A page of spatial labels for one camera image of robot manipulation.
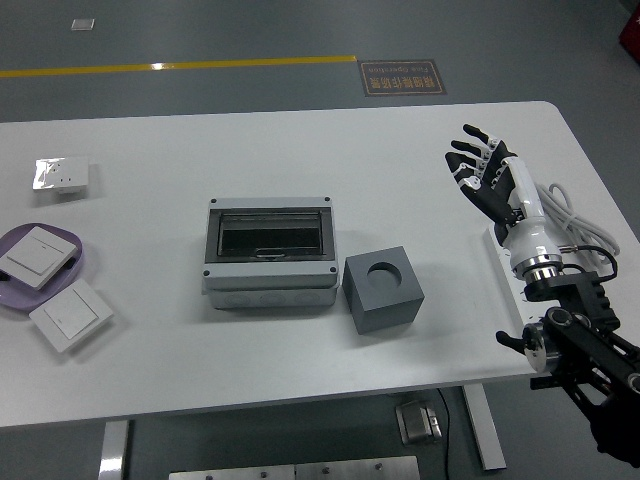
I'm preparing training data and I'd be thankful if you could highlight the black cable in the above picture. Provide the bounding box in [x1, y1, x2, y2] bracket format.
[434, 388, 454, 480]

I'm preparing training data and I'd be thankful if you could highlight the red object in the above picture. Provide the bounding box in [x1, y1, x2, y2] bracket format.
[618, 0, 640, 51]

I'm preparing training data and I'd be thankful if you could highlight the purple tray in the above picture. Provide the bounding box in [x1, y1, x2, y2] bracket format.
[0, 223, 85, 314]

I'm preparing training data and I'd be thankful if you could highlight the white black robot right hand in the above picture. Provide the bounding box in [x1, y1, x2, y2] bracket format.
[443, 123, 562, 270]

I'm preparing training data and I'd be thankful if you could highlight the grey cube with round hole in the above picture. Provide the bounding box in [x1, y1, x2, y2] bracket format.
[343, 244, 426, 336]

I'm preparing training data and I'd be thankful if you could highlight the brown floor sign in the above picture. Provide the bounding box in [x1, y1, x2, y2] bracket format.
[357, 59, 448, 98]

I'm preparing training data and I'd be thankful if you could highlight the steel base plate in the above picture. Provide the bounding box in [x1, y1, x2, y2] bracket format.
[294, 455, 421, 480]
[168, 463, 296, 480]

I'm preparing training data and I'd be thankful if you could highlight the white table leg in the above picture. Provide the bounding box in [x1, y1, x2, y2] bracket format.
[460, 384, 507, 471]
[97, 420, 130, 480]

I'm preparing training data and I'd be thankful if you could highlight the white power strip cord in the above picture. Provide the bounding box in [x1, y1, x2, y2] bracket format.
[533, 182, 624, 266]

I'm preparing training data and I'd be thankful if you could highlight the yellow floor tape line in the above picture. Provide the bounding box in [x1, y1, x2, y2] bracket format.
[0, 54, 359, 80]

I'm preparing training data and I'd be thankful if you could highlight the silver floor socket box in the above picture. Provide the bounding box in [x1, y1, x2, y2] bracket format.
[394, 399, 444, 445]

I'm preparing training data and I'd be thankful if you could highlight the white wall switch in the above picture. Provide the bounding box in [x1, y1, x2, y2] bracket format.
[0, 225, 83, 290]
[28, 278, 115, 354]

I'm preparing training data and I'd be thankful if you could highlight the grey electrical box with lid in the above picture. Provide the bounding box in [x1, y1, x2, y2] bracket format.
[201, 196, 339, 309]

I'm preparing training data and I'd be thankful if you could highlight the white wall socket in wrap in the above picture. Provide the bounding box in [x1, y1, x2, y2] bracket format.
[32, 156, 90, 194]

